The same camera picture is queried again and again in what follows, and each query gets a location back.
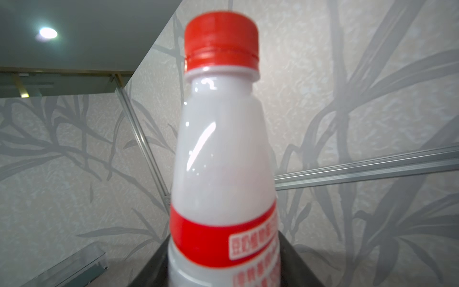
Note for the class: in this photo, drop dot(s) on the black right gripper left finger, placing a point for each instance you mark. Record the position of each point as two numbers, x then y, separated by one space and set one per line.
155 272

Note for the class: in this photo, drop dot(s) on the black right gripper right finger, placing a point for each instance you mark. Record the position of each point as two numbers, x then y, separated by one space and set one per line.
294 272

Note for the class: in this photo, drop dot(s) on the white bottle red cap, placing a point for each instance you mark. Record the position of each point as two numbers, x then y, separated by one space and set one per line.
223 215

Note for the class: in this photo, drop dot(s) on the round ceiling light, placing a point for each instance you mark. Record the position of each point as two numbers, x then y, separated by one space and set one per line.
46 34

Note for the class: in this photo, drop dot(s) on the clear acrylic wall shelf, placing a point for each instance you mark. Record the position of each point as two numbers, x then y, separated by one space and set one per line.
78 270

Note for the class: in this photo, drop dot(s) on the aluminium frame rails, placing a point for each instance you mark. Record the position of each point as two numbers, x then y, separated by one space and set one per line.
443 159

